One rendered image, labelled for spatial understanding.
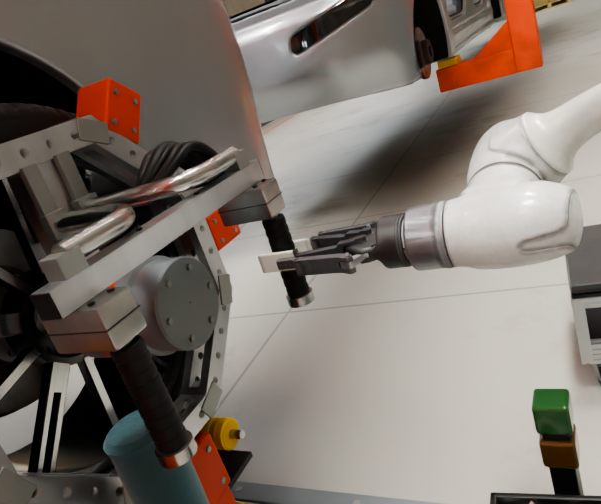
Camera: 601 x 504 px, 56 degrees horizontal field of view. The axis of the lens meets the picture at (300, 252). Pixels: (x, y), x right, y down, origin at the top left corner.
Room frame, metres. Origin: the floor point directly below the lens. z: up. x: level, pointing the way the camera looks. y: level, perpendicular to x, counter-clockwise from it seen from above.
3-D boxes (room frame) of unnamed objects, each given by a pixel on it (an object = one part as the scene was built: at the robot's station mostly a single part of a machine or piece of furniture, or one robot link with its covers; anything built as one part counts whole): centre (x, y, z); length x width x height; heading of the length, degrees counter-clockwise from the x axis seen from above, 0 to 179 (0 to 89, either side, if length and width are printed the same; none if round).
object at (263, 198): (0.84, 0.05, 0.93); 0.09 x 0.05 x 0.05; 58
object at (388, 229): (0.74, -0.11, 0.83); 0.09 x 0.08 x 0.07; 58
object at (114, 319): (0.55, 0.23, 0.93); 0.09 x 0.05 x 0.05; 58
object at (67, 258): (0.66, 0.26, 1.03); 0.19 x 0.18 x 0.11; 58
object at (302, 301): (0.83, 0.02, 0.83); 0.04 x 0.04 x 0.16
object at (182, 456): (0.54, 0.20, 0.83); 0.04 x 0.04 x 0.16
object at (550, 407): (0.53, -0.22, 0.64); 0.04 x 0.04 x 0.04; 58
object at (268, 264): (0.81, 0.03, 0.83); 0.07 x 0.01 x 0.03; 59
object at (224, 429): (0.96, 0.33, 0.51); 0.29 x 0.06 x 0.06; 58
